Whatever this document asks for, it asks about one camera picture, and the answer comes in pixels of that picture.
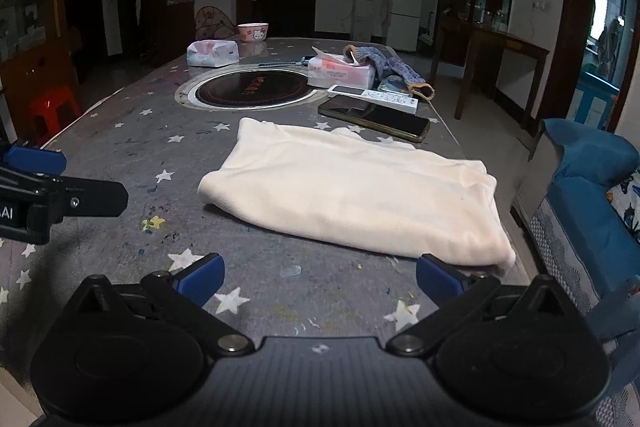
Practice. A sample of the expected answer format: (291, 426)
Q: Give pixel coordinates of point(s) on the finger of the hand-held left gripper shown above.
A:
(85, 201)
(37, 161)

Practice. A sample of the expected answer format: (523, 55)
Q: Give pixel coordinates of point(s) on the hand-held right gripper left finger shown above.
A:
(202, 279)

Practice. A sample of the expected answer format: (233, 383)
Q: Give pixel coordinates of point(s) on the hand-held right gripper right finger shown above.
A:
(440, 279)

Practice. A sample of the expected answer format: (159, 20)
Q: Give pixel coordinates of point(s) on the cream garment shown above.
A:
(350, 187)

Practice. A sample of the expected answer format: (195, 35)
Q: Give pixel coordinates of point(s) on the red plastic stool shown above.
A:
(52, 99)

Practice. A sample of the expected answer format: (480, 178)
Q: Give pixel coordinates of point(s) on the wooden display cabinet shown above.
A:
(35, 67)

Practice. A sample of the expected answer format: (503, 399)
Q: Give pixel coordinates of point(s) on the blue sofa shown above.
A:
(590, 217)

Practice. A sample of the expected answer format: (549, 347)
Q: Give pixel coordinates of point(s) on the black smartphone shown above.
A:
(375, 119)

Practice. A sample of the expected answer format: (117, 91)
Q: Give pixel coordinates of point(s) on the white remote control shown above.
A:
(375, 97)

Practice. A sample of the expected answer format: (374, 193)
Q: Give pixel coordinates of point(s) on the pink white tissue pack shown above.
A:
(212, 53)

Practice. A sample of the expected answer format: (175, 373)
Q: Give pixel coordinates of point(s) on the round black induction hob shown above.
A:
(250, 89)

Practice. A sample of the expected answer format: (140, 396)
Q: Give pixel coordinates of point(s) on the blue knitted bag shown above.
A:
(395, 67)

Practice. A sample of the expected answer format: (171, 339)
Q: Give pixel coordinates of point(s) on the polka dot play tent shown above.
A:
(215, 23)

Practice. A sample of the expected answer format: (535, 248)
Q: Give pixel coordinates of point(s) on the open white tissue pack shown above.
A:
(340, 74)

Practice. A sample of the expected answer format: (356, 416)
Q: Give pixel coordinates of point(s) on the pink bowl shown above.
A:
(252, 33)

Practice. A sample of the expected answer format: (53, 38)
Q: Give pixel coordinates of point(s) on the blue smartwatch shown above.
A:
(300, 62)

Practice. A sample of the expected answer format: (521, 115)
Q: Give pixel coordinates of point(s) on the wooden side table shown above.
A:
(500, 39)

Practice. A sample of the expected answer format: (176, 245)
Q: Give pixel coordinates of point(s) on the white refrigerator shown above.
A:
(406, 7)

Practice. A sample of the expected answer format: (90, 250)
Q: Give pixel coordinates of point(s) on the white water dispenser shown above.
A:
(363, 14)

